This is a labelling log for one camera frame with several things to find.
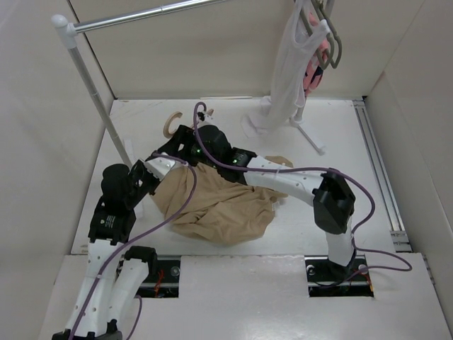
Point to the pink patterned garment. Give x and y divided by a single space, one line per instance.
314 72

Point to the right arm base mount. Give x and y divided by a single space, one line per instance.
328 279

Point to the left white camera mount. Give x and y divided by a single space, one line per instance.
159 167

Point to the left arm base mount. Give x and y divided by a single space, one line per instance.
163 280

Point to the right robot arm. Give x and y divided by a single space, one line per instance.
325 191

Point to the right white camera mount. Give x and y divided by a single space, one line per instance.
205 116

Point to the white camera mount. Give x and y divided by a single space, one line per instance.
205 116
159 167

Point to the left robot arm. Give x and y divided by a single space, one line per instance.
114 269

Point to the white clothes rack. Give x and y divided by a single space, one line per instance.
68 31

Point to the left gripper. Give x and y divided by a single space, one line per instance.
141 167

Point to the wooden clothes hanger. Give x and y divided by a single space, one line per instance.
172 124

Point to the aluminium rail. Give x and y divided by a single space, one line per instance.
397 229

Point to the white tank top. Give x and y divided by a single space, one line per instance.
301 39

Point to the beige t shirt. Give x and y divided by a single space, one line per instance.
219 211

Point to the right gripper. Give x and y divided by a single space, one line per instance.
185 134

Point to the grey clothes hanger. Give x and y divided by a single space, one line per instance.
332 55

